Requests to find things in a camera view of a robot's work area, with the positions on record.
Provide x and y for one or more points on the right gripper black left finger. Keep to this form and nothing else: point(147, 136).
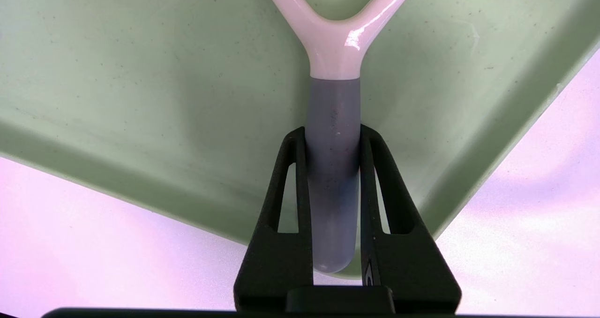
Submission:
point(276, 266)

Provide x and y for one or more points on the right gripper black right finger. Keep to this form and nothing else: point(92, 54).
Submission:
point(408, 266)

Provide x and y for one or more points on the green plastic tray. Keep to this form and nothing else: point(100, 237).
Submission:
point(140, 97)

